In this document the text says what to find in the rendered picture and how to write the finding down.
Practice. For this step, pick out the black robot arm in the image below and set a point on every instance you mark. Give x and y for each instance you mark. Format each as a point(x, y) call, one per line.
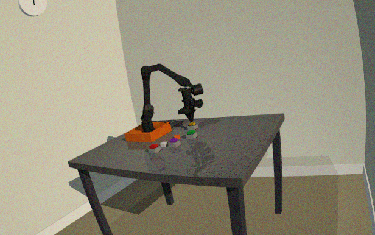
point(148, 109)

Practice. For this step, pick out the red button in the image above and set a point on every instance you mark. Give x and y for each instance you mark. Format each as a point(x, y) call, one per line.
point(154, 148)

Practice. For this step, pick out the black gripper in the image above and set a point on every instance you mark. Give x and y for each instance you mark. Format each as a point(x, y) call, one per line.
point(187, 110)

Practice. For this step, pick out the green button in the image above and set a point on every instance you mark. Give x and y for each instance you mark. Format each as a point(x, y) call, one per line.
point(191, 134)

